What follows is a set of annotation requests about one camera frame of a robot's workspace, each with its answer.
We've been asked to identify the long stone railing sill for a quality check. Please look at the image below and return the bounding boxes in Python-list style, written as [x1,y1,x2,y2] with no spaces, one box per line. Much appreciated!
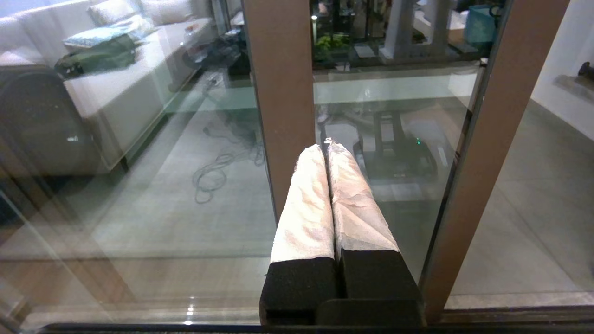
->
[313,65,485,85]

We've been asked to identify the green balcony plants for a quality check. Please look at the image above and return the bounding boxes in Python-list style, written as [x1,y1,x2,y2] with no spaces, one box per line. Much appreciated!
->
[316,35,353,64]

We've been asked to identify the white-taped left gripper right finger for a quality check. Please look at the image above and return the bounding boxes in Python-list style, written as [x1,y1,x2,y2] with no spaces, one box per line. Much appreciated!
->
[326,141,424,325]

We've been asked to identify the brown-framed fixed glass panel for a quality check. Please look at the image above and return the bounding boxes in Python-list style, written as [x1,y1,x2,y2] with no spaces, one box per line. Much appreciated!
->
[0,0,317,326]

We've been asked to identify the dark door floor track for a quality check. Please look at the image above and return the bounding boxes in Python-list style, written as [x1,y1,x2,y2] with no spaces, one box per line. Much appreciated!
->
[443,306,594,324]

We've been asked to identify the short stone side sill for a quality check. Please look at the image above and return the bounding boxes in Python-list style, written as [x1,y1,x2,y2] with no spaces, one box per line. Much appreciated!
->
[552,74,594,105]

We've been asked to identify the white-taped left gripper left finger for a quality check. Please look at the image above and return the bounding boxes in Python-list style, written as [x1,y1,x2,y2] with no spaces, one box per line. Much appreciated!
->
[259,145,342,325]

